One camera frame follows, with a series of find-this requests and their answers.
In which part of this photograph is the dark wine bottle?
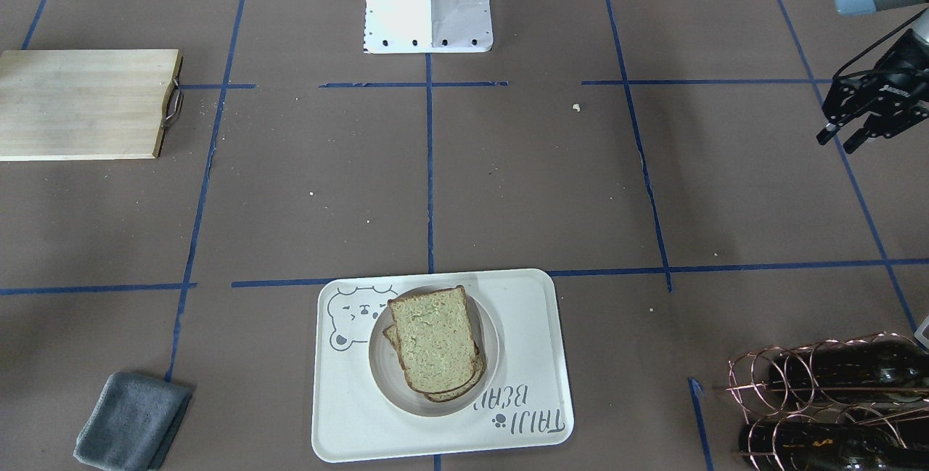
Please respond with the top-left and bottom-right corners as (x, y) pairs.
(767, 340), (928, 405)
(739, 418), (928, 470)

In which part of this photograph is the bread slice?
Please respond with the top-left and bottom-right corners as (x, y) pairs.
(386, 285), (478, 393)
(382, 325), (486, 403)

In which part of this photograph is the white bear tray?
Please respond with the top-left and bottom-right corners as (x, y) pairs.
(311, 269), (575, 462)

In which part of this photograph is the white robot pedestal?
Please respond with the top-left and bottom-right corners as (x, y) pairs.
(363, 0), (494, 54)

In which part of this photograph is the copper wire bottle rack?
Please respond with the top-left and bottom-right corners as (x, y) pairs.
(727, 332), (928, 470)

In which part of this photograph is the white round plate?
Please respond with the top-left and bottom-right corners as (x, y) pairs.
(368, 285), (502, 417)

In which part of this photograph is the grey folded cloth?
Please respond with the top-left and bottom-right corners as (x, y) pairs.
(73, 372), (192, 470)

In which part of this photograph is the wooden cutting board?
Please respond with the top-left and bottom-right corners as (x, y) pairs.
(1, 49), (183, 161)

